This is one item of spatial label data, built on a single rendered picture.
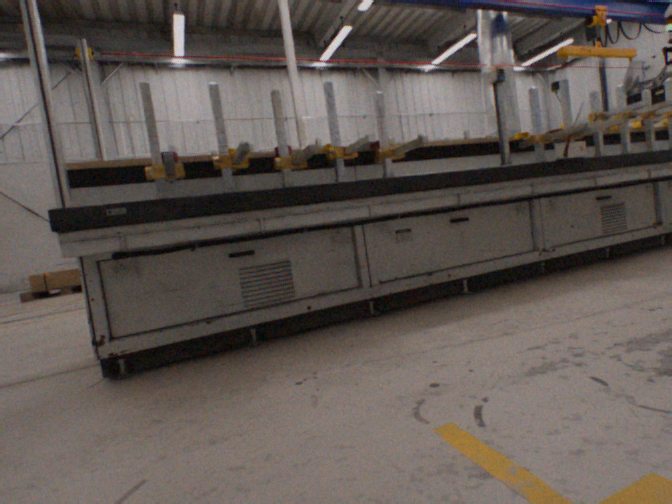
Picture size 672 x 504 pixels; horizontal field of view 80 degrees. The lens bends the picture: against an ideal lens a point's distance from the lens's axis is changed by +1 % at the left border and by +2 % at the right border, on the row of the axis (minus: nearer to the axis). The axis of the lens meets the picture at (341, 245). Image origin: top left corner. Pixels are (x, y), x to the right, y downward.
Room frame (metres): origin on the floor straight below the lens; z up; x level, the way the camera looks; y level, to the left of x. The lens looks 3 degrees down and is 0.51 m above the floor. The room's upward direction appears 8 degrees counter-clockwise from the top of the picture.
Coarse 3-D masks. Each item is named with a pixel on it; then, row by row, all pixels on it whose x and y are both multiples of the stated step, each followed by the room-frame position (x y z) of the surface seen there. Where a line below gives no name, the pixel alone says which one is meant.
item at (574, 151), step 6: (558, 144) 2.31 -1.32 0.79; (564, 144) 2.33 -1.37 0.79; (570, 144) 2.35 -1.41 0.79; (576, 144) 2.37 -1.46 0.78; (582, 144) 2.39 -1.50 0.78; (558, 150) 2.31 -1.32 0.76; (570, 150) 2.35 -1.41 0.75; (576, 150) 2.36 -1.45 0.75; (582, 150) 2.38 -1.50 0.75; (558, 156) 2.31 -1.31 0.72; (570, 156) 2.34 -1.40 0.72; (576, 156) 2.36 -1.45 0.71; (582, 156) 2.38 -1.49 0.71
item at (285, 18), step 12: (288, 24) 2.76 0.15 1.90; (288, 36) 2.76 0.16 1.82; (288, 48) 2.75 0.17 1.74; (288, 60) 2.76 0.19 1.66; (288, 72) 2.78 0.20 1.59; (300, 96) 2.76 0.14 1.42; (300, 108) 2.76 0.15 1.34; (300, 120) 2.76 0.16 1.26; (300, 132) 2.75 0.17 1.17; (300, 144) 2.76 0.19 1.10
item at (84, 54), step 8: (80, 40) 2.41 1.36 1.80; (80, 48) 2.40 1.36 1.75; (88, 48) 2.44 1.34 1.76; (80, 56) 2.40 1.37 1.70; (88, 56) 2.43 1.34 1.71; (88, 64) 2.41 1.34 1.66; (88, 72) 2.41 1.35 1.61; (88, 80) 2.41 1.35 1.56; (88, 88) 2.41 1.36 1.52; (88, 96) 2.40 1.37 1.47; (96, 104) 2.43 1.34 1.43; (96, 112) 2.41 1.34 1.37; (96, 120) 2.41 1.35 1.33; (96, 128) 2.41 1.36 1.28; (96, 136) 2.40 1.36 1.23; (96, 144) 2.40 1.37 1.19; (104, 152) 2.42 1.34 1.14; (104, 160) 2.41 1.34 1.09
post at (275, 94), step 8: (272, 96) 1.70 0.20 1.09; (272, 104) 1.72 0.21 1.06; (280, 104) 1.71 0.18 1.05; (280, 112) 1.71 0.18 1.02; (280, 120) 1.71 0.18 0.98; (280, 128) 1.70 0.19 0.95; (280, 136) 1.70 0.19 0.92; (280, 144) 1.70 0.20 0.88; (280, 152) 1.70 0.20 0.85; (288, 152) 1.71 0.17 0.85; (288, 168) 1.71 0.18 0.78; (288, 176) 1.71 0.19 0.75
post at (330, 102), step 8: (328, 88) 1.80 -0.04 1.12; (328, 96) 1.80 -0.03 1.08; (328, 104) 1.80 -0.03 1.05; (328, 112) 1.81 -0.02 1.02; (336, 112) 1.81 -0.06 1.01; (328, 120) 1.82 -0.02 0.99; (336, 120) 1.80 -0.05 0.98; (336, 128) 1.80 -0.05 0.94; (336, 136) 1.80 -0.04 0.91; (336, 144) 1.80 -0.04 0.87; (336, 160) 1.80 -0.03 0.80; (336, 168) 1.80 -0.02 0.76; (344, 168) 1.81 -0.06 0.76; (336, 176) 1.82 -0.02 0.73; (344, 176) 1.80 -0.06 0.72
